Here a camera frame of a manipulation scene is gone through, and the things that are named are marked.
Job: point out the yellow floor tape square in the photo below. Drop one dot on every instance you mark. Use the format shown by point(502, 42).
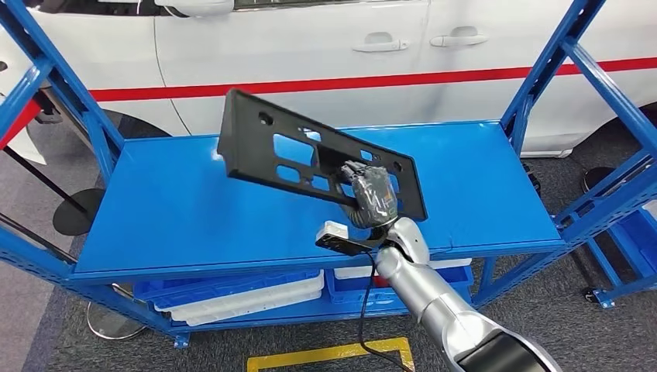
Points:
point(328, 354)

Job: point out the white car red stripe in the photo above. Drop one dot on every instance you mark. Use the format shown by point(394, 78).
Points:
point(256, 46)

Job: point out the red part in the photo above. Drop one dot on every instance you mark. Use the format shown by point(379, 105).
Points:
point(381, 282)

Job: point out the black plastic bracket part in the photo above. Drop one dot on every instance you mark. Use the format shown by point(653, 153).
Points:
point(246, 154)

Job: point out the chrome base stanchion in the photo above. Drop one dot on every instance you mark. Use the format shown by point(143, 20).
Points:
point(110, 323)

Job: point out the blue plastic bin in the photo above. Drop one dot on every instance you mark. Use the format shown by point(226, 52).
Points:
point(205, 287)
point(636, 241)
point(354, 293)

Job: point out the black base stanchion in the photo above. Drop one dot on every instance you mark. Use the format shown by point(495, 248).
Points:
point(598, 179)
point(77, 215)

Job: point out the blue wheeled shelf rack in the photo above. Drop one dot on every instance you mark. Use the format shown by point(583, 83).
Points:
point(629, 288)

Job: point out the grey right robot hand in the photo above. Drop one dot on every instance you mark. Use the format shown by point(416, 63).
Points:
point(374, 195)

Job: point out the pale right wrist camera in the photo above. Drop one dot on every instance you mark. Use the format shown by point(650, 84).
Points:
point(336, 228)

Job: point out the blue metal shelf rack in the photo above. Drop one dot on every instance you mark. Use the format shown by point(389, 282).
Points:
point(205, 215)

